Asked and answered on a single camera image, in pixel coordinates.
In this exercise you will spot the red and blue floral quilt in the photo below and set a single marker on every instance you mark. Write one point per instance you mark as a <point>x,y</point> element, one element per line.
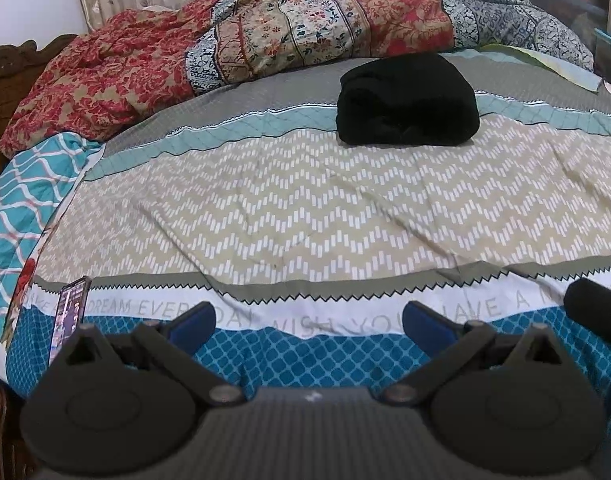
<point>185,45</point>

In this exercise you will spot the smartphone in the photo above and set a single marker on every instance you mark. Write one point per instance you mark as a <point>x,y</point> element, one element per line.
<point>70,317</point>

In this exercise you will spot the teal white patterned pillow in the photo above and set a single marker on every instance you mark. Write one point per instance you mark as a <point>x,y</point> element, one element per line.
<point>20,210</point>

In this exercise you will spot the wooden headboard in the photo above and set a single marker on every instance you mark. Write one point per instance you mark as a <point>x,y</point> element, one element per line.
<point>5,75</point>

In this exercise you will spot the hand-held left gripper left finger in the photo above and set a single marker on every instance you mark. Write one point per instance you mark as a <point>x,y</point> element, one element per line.
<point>194,322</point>

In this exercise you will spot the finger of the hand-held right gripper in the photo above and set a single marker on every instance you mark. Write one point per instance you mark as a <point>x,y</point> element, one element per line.
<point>595,307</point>

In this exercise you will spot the pale yellow cloth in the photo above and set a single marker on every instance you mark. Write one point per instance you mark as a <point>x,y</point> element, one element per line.
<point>550,62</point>

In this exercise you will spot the black pants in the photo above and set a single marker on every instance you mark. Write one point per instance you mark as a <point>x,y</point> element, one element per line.
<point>405,100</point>

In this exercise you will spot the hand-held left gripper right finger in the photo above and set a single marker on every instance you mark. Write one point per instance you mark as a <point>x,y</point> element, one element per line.
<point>426,322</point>

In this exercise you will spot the patterned zigzag bedsheet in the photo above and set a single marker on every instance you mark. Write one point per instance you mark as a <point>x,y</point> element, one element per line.
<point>310,210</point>

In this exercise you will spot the storage bin with teal lid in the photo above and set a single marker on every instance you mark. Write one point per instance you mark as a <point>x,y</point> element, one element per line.
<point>610,60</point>

